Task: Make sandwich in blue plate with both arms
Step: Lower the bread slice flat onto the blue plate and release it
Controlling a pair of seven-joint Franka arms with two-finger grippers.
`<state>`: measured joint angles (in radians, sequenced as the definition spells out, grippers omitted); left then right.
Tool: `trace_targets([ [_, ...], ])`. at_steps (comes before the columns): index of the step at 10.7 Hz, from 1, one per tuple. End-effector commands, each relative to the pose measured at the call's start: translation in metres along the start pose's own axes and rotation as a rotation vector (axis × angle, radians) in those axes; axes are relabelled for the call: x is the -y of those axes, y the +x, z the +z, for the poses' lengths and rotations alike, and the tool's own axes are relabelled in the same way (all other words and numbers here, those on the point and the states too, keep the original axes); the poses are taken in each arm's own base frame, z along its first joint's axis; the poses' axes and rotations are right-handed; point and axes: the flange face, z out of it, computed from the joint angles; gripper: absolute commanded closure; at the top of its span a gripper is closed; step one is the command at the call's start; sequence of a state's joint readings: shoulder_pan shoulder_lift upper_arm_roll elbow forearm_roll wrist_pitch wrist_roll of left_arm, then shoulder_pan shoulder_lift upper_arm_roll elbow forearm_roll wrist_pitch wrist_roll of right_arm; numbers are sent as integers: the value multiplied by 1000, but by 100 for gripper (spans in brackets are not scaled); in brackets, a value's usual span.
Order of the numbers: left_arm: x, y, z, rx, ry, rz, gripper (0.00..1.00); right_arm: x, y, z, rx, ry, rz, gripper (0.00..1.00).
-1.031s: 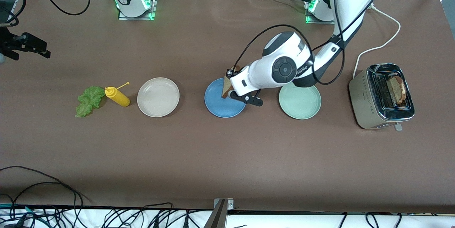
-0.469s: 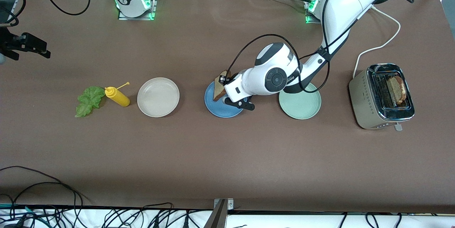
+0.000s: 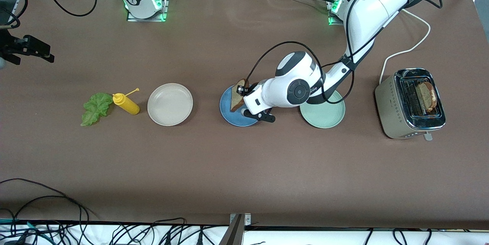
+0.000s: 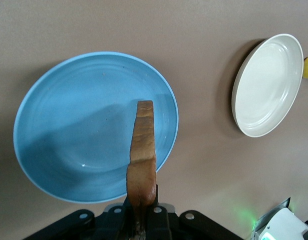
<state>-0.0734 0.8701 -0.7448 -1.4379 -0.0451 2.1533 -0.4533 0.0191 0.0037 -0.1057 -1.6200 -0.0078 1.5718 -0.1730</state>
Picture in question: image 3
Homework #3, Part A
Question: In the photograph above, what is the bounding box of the brown bread slice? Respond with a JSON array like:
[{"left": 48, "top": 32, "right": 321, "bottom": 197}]
[
  {"left": 230, "top": 79, "right": 250, "bottom": 113},
  {"left": 415, "top": 81, "right": 436, "bottom": 113}
]

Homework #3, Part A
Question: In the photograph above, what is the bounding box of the green lettuce leaf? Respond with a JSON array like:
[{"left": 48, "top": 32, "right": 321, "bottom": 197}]
[{"left": 80, "top": 92, "right": 114, "bottom": 127}]

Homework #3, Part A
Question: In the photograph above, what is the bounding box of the yellow mustard squeeze bottle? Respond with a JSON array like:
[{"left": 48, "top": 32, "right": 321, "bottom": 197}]
[{"left": 112, "top": 88, "right": 140, "bottom": 115}]

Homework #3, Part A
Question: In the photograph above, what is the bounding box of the blue round plate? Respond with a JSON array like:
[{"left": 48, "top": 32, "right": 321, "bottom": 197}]
[{"left": 220, "top": 84, "right": 260, "bottom": 127}]

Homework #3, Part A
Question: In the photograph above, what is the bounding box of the beige round plate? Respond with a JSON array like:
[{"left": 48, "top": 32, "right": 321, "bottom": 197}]
[{"left": 147, "top": 83, "right": 194, "bottom": 127}]

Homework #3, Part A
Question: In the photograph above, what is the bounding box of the pale green round plate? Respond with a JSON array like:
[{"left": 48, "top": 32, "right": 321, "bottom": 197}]
[{"left": 300, "top": 91, "right": 346, "bottom": 129}]

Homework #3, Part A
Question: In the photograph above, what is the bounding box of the silver two-slot toaster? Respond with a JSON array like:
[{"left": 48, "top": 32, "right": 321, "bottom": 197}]
[{"left": 374, "top": 68, "right": 446, "bottom": 141}]

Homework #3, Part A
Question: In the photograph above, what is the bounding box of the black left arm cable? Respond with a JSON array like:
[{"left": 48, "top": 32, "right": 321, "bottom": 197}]
[{"left": 246, "top": 0, "right": 444, "bottom": 105}]

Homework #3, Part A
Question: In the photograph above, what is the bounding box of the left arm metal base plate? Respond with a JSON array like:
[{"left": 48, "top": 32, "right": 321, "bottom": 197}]
[{"left": 328, "top": 0, "right": 346, "bottom": 26}]

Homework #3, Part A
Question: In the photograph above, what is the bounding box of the thin black cable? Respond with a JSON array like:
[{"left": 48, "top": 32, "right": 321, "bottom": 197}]
[
  {"left": 0, "top": 195, "right": 84, "bottom": 224},
  {"left": 0, "top": 178, "right": 98, "bottom": 222}
]

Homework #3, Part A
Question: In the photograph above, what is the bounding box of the metal corner bracket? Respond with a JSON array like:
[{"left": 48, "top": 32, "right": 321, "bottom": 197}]
[{"left": 229, "top": 213, "right": 252, "bottom": 226}]

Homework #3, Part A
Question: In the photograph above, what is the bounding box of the white toaster power cable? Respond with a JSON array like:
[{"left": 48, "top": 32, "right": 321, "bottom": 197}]
[{"left": 379, "top": 8, "right": 431, "bottom": 85}]

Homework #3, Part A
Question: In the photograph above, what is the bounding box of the aluminium profile post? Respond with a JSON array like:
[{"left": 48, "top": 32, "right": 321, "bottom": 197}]
[{"left": 219, "top": 214, "right": 245, "bottom": 245}]

